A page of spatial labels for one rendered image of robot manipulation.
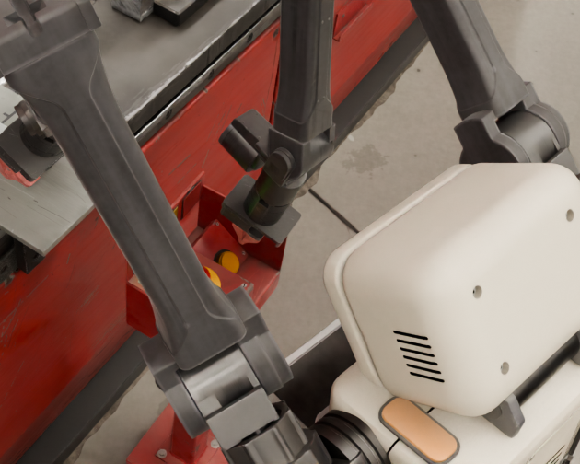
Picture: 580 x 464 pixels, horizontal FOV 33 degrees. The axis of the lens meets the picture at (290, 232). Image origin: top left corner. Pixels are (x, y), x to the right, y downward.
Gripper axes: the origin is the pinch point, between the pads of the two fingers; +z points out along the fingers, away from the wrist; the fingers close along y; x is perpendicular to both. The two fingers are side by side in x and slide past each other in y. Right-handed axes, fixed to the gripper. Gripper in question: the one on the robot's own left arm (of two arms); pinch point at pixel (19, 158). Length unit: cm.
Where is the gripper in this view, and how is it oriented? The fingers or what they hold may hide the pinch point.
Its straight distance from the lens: 129.5
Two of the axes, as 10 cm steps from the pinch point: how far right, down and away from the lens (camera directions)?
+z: -5.3, 2.6, 8.1
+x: 6.6, 7.2, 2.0
